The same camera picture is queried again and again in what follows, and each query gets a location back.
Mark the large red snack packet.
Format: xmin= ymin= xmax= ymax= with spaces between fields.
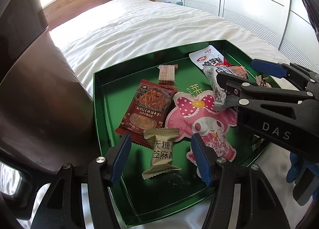
xmin=189 ymin=45 xmax=232 ymax=70

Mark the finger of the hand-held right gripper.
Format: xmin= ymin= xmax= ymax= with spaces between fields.
xmin=251 ymin=58 xmax=319 ymax=90
xmin=216 ymin=73 xmax=312 ymax=106

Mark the small brown wafer packet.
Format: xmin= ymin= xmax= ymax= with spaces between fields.
xmin=158 ymin=64 xmax=178 ymax=87

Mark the pink character candy packet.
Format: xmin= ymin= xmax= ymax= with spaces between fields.
xmin=166 ymin=90 xmax=238 ymax=162

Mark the grey and brown snack packet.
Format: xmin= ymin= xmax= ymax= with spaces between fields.
xmin=203 ymin=66 xmax=250 ymax=111

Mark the person's right hand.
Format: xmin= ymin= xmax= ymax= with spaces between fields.
xmin=286 ymin=152 xmax=309 ymax=191

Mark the olive green pastry packet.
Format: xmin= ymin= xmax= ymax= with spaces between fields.
xmin=142 ymin=128 xmax=182 ymax=180

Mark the pink striped snack packet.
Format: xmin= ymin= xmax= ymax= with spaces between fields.
xmin=255 ymin=74 xmax=272 ymax=88

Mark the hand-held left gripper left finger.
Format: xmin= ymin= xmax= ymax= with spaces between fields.
xmin=30 ymin=134 xmax=132 ymax=229

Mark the dark red noodle snack packet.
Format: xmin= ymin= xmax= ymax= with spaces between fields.
xmin=115 ymin=79 xmax=178 ymax=149

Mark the green tray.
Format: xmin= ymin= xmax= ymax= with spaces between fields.
xmin=93 ymin=39 xmax=283 ymax=227

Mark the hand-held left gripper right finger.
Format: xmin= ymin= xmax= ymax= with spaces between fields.
xmin=191 ymin=133 xmax=291 ymax=229

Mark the black and brown kettle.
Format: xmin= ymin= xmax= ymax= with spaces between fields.
xmin=0 ymin=0 xmax=95 ymax=209

